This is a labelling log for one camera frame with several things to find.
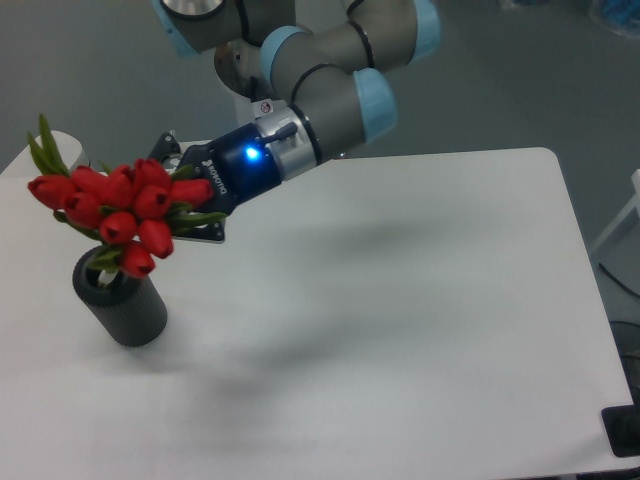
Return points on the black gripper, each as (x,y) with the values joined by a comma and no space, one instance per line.
(236,165)

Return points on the red tulip bouquet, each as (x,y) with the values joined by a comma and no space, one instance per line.
(133,211)

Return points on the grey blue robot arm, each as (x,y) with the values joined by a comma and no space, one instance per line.
(330,87)

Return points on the dark grey ribbed vase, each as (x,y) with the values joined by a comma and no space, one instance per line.
(130,309)

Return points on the blue plastic bag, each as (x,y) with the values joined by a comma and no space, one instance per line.
(618,16)

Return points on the black device at table edge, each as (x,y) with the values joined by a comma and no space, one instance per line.
(622,428)

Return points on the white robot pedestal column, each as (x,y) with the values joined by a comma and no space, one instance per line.
(238,67)

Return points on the white frame at right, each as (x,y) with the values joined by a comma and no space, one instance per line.
(621,225)

